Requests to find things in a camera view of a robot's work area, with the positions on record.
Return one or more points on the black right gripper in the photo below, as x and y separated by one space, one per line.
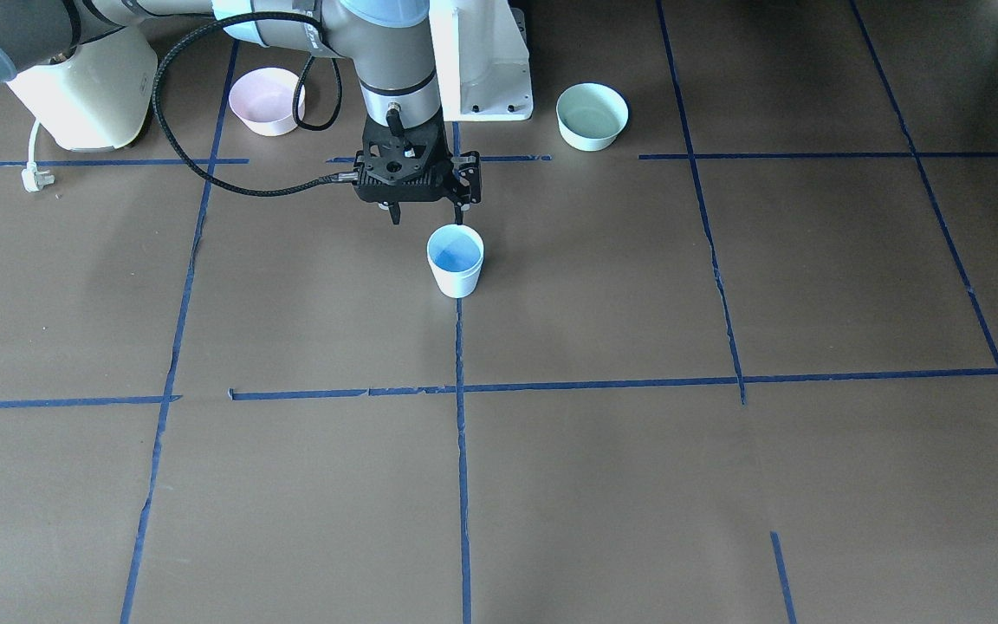
467 178

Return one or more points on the light blue cup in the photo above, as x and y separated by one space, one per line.
456 279
455 249

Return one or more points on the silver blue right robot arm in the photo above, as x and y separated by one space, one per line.
388 42

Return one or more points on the mint green bowl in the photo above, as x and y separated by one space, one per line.
591 116

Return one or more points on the pink bowl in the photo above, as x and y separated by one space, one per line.
264 100

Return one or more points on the cream toaster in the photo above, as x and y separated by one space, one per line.
97 100

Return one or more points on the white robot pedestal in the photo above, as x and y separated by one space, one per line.
482 61

